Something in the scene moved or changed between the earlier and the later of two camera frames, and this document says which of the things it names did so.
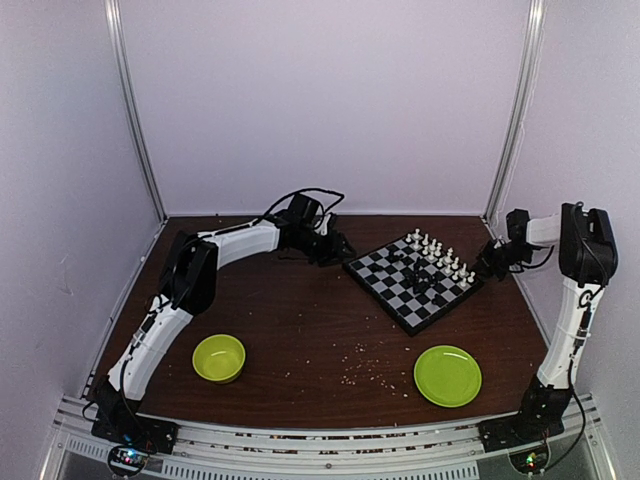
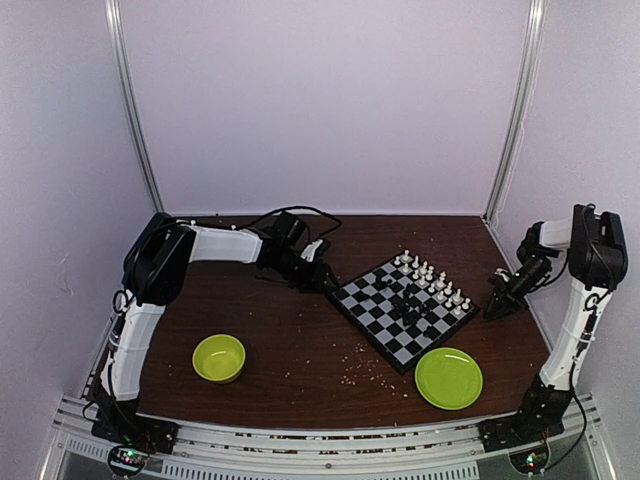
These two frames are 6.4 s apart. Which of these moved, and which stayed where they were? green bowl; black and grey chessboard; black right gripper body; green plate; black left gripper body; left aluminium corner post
Moved: black right gripper body; black left gripper body; black and grey chessboard
Stayed: left aluminium corner post; green plate; green bowl
